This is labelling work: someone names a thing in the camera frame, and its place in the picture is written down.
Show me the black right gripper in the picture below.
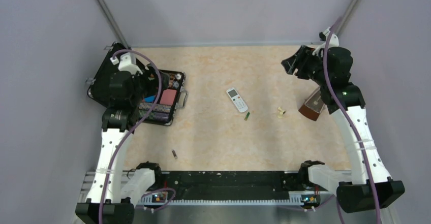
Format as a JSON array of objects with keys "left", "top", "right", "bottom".
[{"left": 282, "top": 45, "right": 330, "bottom": 87}]

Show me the white remote control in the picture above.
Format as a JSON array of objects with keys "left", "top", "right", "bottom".
[{"left": 226, "top": 87, "right": 249, "bottom": 113}]

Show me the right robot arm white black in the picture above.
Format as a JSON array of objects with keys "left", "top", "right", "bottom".
[{"left": 281, "top": 46, "right": 405, "bottom": 213}]

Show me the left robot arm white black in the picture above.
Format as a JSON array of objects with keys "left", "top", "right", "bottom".
[{"left": 75, "top": 69, "right": 163, "bottom": 223}]

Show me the blue dealer chip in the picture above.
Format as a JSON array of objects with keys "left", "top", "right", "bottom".
[{"left": 143, "top": 95, "right": 156, "bottom": 103}]

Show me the black poker chip case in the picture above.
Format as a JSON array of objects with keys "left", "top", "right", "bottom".
[{"left": 87, "top": 43, "right": 186, "bottom": 132}]

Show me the purple poker chip stack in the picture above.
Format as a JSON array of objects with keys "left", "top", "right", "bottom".
[{"left": 138, "top": 102, "right": 171, "bottom": 122}]

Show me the brown wooden metronome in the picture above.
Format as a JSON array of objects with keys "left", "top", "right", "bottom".
[{"left": 298, "top": 87, "right": 326, "bottom": 121}]

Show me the red card deck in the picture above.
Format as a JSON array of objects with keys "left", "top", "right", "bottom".
[{"left": 159, "top": 89, "right": 177, "bottom": 106}]

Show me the cream chess piece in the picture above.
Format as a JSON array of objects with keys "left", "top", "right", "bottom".
[{"left": 277, "top": 107, "right": 286, "bottom": 118}]

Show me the green AA battery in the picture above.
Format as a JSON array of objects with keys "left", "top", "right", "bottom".
[{"left": 244, "top": 112, "right": 250, "bottom": 121}]

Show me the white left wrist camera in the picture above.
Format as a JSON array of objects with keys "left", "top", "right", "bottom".
[{"left": 110, "top": 52, "right": 143, "bottom": 75}]

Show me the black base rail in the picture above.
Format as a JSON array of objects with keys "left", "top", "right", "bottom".
[{"left": 149, "top": 171, "right": 325, "bottom": 202}]

